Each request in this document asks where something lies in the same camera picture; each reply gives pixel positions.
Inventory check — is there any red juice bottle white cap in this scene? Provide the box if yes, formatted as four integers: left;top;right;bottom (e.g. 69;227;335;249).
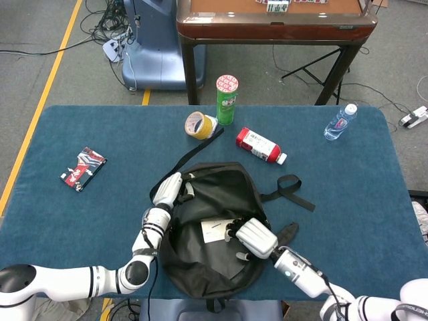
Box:
235;126;288;165

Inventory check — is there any clear plastic water bottle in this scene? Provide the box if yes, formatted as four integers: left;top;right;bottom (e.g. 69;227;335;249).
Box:
323;103;358;142

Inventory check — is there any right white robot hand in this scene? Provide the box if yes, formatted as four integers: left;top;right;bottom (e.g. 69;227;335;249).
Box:
224;217;280;262

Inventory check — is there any grey robot torso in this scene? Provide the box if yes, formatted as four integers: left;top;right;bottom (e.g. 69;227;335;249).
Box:
138;298;284;321

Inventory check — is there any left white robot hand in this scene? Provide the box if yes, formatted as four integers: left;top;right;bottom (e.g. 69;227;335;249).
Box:
152;172;195;211

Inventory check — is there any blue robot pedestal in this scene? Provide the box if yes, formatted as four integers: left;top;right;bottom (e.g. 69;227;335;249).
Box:
121;0;207;91

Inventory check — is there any black fabric backpack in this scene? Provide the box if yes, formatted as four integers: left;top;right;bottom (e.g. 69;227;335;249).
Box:
149;126;316;314

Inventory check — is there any dark illustrated book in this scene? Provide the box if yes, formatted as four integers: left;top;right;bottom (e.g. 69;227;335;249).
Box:
60;146;108;193

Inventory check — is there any blue felt table cover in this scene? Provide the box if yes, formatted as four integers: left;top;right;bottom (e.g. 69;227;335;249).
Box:
0;105;428;298

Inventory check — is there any green chips can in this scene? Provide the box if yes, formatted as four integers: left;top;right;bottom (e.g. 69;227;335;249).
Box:
215;74;239;126

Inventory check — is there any brown mahjong table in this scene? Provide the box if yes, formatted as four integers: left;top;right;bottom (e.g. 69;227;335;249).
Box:
175;0;379;106

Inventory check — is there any white power strip with plugs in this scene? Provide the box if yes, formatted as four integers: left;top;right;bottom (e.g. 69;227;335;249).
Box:
102;31;133;63

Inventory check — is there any white paper book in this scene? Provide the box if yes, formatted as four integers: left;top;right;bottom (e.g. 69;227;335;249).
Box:
201;217;237;244

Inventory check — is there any yellow tape roll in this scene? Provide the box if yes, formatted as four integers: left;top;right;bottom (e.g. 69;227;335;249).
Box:
185;111;215;140

